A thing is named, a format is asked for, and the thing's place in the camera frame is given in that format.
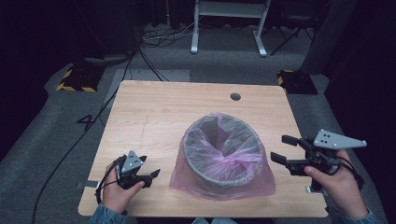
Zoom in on yellow black striped stand base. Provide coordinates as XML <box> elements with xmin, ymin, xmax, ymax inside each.
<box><xmin>55</xmin><ymin>63</ymin><xmax>106</xmax><ymax>93</ymax></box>
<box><xmin>276</xmin><ymin>69</ymin><xmax>319</xmax><ymax>95</ymax></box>

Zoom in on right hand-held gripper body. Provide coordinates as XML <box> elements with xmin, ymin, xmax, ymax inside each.
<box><xmin>285</xmin><ymin>129</ymin><xmax>368</xmax><ymax>176</ymax></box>

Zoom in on white metal desk frame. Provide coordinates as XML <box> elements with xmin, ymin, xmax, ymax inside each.
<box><xmin>190</xmin><ymin>0</ymin><xmax>273</xmax><ymax>58</ymax></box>

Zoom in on pale green trash bin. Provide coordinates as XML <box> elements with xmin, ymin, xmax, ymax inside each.
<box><xmin>181</xmin><ymin>113</ymin><xmax>266</xmax><ymax>189</ymax></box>

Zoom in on person's right hand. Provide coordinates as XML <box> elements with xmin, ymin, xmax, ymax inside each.
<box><xmin>303</xmin><ymin>148</ymin><xmax>369</xmax><ymax>218</ymax></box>

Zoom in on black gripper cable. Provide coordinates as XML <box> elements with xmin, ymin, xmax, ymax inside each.
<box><xmin>337</xmin><ymin>155</ymin><xmax>364</xmax><ymax>190</ymax></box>
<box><xmin>94</xmin><ymin>155</ymin><xmax>125</xmax><ymax>204</ymax></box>

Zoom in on tangle of floor cables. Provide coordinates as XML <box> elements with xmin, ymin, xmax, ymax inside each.
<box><xmin>140</xmin><ymin>21</ymin><xmax>202</xmax><ymax>49</ymax></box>

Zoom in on long black floor cable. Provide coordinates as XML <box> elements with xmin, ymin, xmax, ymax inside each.
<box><xmin>31</xmin><ymin>49</ymin><xmax>139</xmax><ymax>224</ymax></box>

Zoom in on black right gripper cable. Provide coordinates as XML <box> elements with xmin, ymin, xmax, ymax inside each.
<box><xmin>337</xmin><ymin>155</ymin><xmax>364</xmax><ymax>190</ymax></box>

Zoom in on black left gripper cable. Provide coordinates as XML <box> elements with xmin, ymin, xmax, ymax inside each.
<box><xmin>94</xmin><ymin>155</ymin><xmax>125</xmax><ymax>204</ymax></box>

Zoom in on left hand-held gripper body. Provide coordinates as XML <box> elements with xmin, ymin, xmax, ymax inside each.
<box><xmin>115</xmin><ymin>149</ymin><xmax>153</xmax><ymax>190</ymax></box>

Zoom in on bin with pink bag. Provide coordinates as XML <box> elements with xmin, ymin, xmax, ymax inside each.
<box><xmin>169</xmin><ymin>111</ymin><xmax>277</xmax><ymax>201</ymax></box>

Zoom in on black tripod stand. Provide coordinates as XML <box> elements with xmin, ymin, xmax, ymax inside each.
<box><xmin>270</xmin><ymin>17</ymin><xmax>315</xmax><ymax>57</ymax></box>

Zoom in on grey curtain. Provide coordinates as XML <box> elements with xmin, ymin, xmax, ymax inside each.
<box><xmin>299</xmin><ymin>0</ymin><xmax>360</xmax><ymax>77</ymax></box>

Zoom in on person's left hand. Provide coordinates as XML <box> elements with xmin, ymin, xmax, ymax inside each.
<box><xmin>102</xmin><ymin>162</ymin><xmax>146</xmax><ymax>215</ymax></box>

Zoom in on person's lap in jeans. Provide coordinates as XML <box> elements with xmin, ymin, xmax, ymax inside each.
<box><xmin>190</xmin><ymin>217</ymin><xmax>238</xmax><ymax>224</ymax></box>

